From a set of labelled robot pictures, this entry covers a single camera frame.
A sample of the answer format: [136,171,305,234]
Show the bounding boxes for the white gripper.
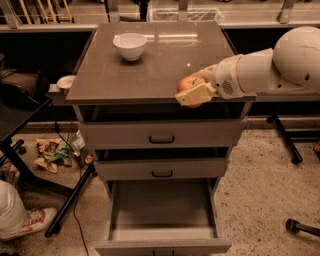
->
[179,55,244,106]

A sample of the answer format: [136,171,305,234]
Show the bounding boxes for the red apple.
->
[175,76,204,108]

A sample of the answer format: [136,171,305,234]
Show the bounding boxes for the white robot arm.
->
[175,26,320,107]

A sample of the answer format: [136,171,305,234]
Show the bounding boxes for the top grey drawer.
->
[79,120,245,150]

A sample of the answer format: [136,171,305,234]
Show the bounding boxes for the grey drawer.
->
[79,120,245,150]
[95,158,229,181]
[96,179,231,256]

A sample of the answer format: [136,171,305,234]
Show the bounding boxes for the grey drawer cabinet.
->
[65,21,258,256]

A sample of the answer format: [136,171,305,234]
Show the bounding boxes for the middle grey drawer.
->
[95,158,229,181]

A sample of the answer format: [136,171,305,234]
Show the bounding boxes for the bottom grey drawer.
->
[96,179,231,256]

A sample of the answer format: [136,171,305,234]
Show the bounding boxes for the white ceramic bowl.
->
[113,33,147,61]

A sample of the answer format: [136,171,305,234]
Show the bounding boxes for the black stand leg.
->
[266,114,320,165]

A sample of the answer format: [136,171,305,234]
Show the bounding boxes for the black chair caster leg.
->
[285,218,320,237]

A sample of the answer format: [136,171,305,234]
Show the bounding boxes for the snack bags on floor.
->
[34,131,94,173]

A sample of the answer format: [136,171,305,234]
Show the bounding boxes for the black side table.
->
[0,94,96,238]

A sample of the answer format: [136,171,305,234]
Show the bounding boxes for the white orange sneaker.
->
[0,208,57,241]

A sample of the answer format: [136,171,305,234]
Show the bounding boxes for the white trouser leg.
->
[0,181,28,233]

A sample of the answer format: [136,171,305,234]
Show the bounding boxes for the wire mesh basket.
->
[147,8,224,22]

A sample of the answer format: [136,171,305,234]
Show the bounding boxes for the black cable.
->
[49,99,90,256]

